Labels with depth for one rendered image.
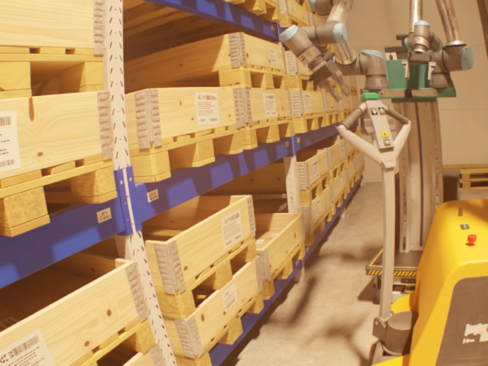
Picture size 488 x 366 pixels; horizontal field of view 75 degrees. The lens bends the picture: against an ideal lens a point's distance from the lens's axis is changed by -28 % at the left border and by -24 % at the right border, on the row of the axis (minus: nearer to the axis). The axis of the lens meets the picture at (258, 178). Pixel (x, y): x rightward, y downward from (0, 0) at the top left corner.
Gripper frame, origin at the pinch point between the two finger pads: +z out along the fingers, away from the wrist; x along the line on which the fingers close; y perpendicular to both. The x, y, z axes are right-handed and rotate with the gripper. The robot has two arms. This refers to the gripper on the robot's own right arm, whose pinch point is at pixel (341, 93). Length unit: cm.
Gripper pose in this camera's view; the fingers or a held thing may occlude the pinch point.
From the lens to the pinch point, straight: 159.7
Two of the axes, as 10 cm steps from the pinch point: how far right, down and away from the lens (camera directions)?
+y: -6.7, 6.2, -4.0
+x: 3.8, -1.7, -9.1
